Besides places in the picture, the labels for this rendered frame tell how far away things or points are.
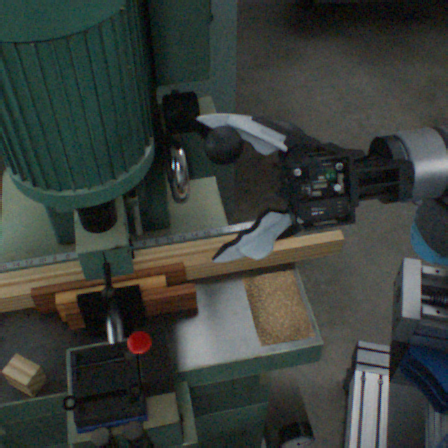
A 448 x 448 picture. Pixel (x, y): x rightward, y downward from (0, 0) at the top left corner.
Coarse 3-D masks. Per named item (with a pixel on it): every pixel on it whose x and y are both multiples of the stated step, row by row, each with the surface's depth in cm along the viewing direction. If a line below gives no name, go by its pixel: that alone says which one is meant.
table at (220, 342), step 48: (240, 288) 95; (0, 336) 89; (48, 336) 89; (96, 336) 89; (192, 336) 89; (240, 336) 89; (0, 384) 84; (48, 384) 84; (192, 384) 90; (192, 432) 83
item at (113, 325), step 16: (128, 288) 83; (80, 304) 82; (96, 304) 83; (112, 304) 84; (128, 304) 85; (96, 320) 86; (112, 320) 84; (128, 320) 88; (144, 320) 89; (112, 336) 82
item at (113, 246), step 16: (80, 224) 81; (80, 240) 79; (96, 240) 79; (112, 240) 79; (128, 240) 81; (80, 256) 79; (96, 256) 79; (112, 256) 80; (128, 256) 81; (96, 272) 82; (112, 272) 83; (128, 272) 84
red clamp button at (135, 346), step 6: (132, 336) 75; (138, 336) 75; (144, 336) 75; (132, 342) 75; (138, 342) 75; (144, 342) 75; (150, 342) 75; (132, 348) 74; (138, 348) 74; (144, 348) 74
